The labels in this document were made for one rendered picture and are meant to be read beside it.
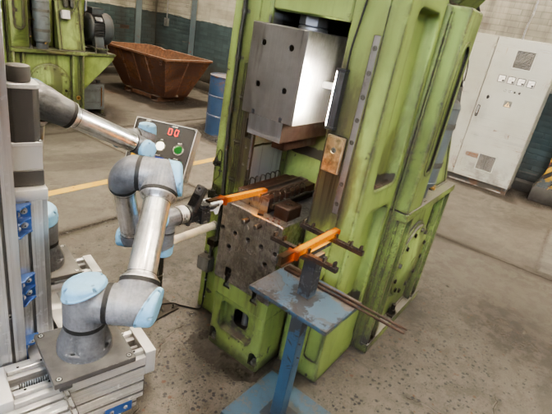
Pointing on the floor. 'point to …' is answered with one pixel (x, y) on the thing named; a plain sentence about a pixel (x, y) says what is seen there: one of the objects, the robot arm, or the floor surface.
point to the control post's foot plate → (166, 310)
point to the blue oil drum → (214, 103)
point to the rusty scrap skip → (157, 71)
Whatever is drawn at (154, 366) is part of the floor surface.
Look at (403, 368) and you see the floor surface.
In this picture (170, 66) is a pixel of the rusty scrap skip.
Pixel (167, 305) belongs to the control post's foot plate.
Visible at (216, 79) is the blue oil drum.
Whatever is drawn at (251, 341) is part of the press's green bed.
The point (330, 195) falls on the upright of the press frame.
